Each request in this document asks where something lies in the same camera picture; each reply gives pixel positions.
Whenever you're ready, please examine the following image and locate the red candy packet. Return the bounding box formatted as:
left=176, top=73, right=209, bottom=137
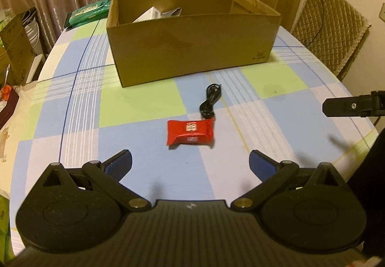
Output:
left=167, top=118, right=213, bottom=146

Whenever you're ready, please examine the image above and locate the checkered tablecloth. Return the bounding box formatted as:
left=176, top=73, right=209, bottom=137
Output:
left=8, top=18, right=380, bottom=255

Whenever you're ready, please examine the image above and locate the quilted beige chair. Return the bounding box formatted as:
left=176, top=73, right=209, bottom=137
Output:
left=291, top=0, right=371, bottom=80

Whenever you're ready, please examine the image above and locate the dark wooden tray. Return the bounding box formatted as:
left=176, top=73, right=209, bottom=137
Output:
left=0, top=87, right=19, bottom=129

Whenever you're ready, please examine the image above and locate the black cable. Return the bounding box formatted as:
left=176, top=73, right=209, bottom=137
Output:
left=198, top=82, right=223, bottom=120

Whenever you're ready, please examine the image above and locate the green wet wipes pack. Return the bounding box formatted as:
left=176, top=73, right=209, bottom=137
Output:
left=63, top=0, right=111, bottom=29

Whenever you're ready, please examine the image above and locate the silver foil pouch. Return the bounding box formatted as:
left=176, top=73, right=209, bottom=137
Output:
left=160, top=7, right=183, bottom=19

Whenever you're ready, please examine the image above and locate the brown cardboard box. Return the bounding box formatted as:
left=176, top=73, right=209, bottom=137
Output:
left=106, top=0, right=281, bottom=87

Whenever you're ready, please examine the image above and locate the brown cardboard carton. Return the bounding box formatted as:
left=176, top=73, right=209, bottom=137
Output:
left=1, top=7, right=44, bottom=86

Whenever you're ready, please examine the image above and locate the white long medicine box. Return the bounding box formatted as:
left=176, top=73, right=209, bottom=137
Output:
left=133, top=7, right=161, bottom=22

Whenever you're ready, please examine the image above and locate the black power cord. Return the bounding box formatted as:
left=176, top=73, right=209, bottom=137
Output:
left=308, top=0, right=332, bottom=48

